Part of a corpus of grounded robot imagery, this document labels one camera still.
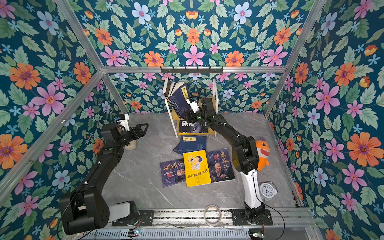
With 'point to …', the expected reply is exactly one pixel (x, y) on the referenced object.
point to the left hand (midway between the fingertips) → (143, 121)
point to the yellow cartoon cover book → (196, 168)
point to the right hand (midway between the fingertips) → (186, 112)
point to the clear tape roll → (210, 224)
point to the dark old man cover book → (220, 165)
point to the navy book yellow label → (177, 99)
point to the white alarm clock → (267, 190)
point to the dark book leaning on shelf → (169, 86)
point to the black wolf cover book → (188, 126)
